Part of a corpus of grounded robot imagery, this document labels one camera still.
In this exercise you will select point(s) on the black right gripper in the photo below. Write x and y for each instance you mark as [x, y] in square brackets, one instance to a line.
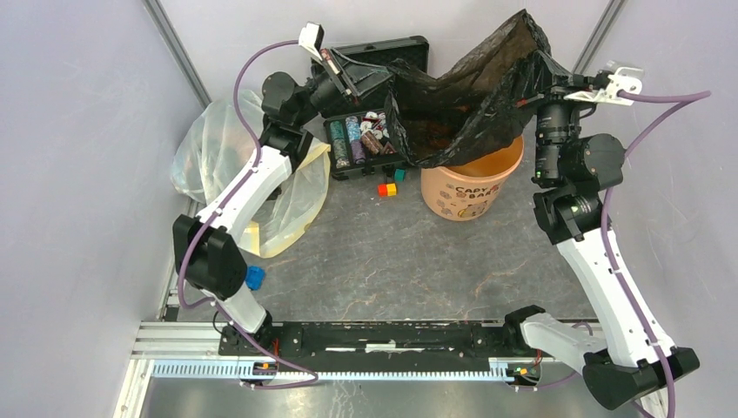
[551, 80]

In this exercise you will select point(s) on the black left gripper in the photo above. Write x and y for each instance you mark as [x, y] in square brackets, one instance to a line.
[358, 77]

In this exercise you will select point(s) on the black plastic trash bag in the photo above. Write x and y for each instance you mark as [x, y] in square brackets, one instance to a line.
[473, 109]

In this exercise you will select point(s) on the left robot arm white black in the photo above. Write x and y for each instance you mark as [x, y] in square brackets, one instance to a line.
[206, 252]

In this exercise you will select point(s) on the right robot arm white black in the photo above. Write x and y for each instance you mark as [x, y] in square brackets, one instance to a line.
[577, 175]

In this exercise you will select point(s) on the orange plastic trash bin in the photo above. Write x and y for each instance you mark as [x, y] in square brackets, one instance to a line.
[466, 192]

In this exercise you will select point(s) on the black poker chip case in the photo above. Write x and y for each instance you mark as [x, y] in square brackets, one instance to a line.
[357, 133]

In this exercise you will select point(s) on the teal cube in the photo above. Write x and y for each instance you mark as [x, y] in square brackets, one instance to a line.
[399, 175]

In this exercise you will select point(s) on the blue toy car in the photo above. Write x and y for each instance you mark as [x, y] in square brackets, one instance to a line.
[254, 277]

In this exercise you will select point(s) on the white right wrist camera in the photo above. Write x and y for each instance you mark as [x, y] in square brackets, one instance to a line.
[608, 84]

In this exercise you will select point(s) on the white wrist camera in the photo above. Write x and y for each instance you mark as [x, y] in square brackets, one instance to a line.
[608, 84]
[310, 39]

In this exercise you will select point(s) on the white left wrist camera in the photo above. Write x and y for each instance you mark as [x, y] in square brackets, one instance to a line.
[310, 39]

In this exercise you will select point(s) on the aluminium frame rail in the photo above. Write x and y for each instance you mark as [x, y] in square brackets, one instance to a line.
[177, 49]

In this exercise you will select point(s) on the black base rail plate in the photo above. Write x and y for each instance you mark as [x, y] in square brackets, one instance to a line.
[387, 346]

